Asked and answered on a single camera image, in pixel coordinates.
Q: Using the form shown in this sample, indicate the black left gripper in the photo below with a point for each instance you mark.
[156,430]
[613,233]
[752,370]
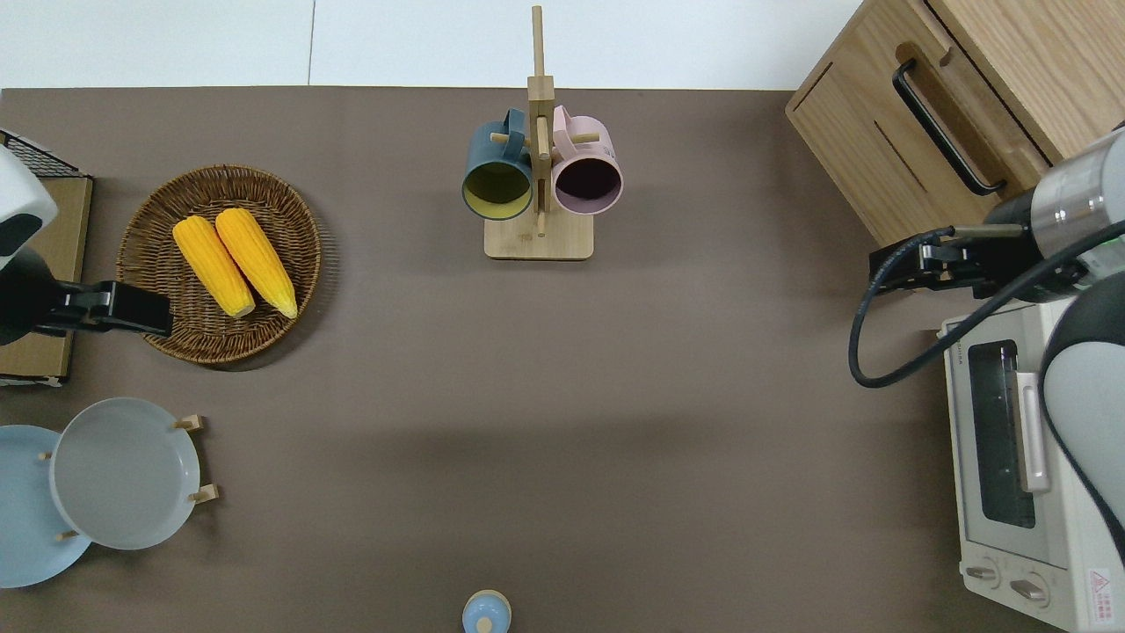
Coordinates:
[141,309]

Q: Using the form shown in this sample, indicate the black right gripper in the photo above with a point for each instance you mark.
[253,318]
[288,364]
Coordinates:
[896,268]

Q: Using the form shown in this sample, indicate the wooden cabinet drawer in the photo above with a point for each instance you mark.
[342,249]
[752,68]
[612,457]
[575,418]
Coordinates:
[967,105]

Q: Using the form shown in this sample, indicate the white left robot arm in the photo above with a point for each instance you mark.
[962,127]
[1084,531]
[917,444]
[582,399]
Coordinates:
[22,189]

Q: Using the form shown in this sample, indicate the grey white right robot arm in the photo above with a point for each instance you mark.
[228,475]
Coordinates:
[1090,396]

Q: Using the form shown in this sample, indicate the brown wicker basket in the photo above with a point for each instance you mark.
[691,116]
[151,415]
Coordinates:
[167,338]

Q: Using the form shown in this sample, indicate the yellow corn cob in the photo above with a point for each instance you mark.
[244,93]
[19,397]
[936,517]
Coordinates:
[257,259]
[211,264]

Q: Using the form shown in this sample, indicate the grey plate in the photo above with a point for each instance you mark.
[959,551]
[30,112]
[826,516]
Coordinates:
[123,475]

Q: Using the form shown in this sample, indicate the wooden plate rack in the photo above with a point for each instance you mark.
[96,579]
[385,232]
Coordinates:
[202,493]

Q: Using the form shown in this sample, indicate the light blue plate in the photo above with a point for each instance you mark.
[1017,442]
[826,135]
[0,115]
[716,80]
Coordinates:
[26,527]

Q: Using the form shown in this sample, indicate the wooden cabinet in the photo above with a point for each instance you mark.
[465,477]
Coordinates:
[1055,61]

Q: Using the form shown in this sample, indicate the cream toaster oven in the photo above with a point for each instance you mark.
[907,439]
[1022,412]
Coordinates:
[984,527]

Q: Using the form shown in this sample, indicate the brown table mat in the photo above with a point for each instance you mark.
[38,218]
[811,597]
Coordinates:
[615,396]

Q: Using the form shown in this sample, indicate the pink mug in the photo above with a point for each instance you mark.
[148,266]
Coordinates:
[587,180]

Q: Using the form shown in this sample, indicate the wooden mug tree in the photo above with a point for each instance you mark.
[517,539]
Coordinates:
[538,237]

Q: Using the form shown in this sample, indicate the dark blue mug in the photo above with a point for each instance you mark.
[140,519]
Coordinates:
[497,189]

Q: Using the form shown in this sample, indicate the blue service bell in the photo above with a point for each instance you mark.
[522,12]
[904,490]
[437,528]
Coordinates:
[486,614]

